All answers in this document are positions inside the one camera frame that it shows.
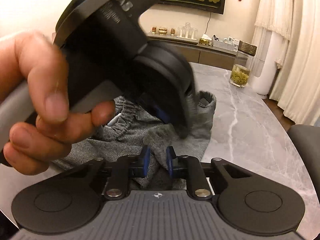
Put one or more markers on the white floor appliance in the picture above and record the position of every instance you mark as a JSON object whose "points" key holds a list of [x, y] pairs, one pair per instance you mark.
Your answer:
{"points": [[264, 65]]}

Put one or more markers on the dark grey chair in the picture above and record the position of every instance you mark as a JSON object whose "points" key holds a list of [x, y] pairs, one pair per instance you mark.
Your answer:
{"points": [[306, 140]]}

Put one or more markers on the cream curtain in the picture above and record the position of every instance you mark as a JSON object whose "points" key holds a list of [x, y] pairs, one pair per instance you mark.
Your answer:
{"points": [[296, 84]]}

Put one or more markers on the person left hand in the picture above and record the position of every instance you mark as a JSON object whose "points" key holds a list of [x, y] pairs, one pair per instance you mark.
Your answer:
{"points": [[30, 56]]}

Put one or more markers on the glass jar of green tea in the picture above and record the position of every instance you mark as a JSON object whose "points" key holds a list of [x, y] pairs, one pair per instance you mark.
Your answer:
{"points": [[242, 64]]}

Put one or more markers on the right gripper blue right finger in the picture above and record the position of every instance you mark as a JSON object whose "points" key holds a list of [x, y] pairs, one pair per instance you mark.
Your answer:
{"points": [[192, 171]]}

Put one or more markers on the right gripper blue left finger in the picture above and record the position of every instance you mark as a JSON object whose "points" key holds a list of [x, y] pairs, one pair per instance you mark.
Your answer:
{"points": [[123, 171]]}

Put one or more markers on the clear drinking glasses group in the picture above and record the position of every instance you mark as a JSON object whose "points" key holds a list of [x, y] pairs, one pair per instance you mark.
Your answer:
{"points": [[187, 32]]}

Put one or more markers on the grey sweatpants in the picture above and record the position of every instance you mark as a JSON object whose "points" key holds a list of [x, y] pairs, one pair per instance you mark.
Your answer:
{"points": [[133, 127]]}

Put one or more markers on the long grey tv sideboard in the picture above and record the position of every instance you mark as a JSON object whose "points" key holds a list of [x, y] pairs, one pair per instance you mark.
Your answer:
{"points": [[199, 53]]}

